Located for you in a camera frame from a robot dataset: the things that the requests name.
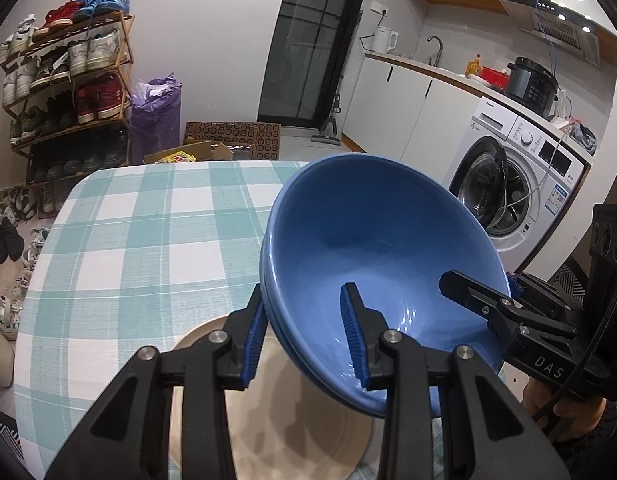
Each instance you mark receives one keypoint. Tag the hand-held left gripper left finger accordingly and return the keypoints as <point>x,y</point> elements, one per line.
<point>253,340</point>

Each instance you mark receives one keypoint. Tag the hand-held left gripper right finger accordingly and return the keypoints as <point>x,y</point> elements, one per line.
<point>351,335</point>

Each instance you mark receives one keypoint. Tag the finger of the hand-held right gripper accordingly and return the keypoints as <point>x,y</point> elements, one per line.
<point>543,297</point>
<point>468,292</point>

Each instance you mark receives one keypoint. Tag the dark blue bowl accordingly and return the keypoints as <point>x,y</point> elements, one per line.
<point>388,240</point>
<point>301,355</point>

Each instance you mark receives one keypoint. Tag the cream ribbed plate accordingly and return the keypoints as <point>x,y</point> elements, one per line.
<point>298,425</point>

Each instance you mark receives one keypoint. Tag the person's right hand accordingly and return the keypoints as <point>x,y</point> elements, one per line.
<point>578,415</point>

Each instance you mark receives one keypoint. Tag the teal checked tablecloth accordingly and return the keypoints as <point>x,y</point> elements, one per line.
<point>138,260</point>

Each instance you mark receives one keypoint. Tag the grey plastic bag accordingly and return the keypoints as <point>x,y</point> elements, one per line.
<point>583,137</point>

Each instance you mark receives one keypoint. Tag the white washing machine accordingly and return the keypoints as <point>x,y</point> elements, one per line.
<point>488,120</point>

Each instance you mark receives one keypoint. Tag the open cardboard box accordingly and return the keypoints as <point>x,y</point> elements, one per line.
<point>208,150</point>

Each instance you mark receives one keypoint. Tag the yellow snack packet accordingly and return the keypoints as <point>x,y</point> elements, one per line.
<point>176,158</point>

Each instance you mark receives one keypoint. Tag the white kitchen cabinet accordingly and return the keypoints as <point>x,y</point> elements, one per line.
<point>388,105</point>

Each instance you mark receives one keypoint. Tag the upright vacuum cleaner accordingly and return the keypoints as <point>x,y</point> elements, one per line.
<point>328,130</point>

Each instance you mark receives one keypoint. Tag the patterned cardboard sheet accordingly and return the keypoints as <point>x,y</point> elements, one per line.
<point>218,132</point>

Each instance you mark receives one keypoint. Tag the black pressure cooker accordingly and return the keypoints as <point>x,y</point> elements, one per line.
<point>530,82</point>

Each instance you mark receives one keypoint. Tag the red box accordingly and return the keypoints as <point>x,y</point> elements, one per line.
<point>495,77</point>

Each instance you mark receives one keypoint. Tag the yellow figurine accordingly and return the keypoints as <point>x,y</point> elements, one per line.
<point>473,67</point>

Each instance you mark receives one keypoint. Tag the purple plastic bag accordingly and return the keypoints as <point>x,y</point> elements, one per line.
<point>156,125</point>

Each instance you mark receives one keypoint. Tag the curved sink faucet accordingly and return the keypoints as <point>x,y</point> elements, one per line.
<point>440,52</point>

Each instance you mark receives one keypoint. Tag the pile of dark shoes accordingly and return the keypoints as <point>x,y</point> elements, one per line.
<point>8,242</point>

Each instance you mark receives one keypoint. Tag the black white patterned rug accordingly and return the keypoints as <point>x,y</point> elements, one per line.
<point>6,435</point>

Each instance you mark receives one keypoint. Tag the white electric kettle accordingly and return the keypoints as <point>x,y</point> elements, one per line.
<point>386,40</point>

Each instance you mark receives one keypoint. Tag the range hood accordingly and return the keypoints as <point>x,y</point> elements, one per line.
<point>563,30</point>

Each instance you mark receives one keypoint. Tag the black-framed glass door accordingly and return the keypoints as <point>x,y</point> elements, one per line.
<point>308,50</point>

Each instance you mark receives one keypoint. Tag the wooden shoe rack with shoes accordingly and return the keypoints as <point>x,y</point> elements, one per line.
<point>96,97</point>

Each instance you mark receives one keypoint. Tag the white wall socket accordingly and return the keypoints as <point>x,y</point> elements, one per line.
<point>381,10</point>

